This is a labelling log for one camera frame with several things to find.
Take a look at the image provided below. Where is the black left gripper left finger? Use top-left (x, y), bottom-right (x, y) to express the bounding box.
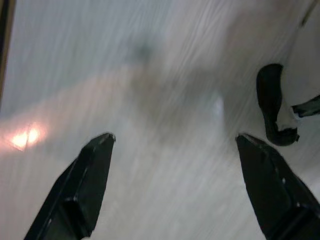
top-left (23, 132), bottom-right (117, 240)

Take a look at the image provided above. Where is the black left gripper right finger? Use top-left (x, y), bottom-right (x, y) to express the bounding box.
top-left (235, 133), bottom-right (320, 240)

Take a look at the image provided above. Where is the brown wooden board edge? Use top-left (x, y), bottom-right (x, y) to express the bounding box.
top-left (0, 0), bottom-right (15, 108)

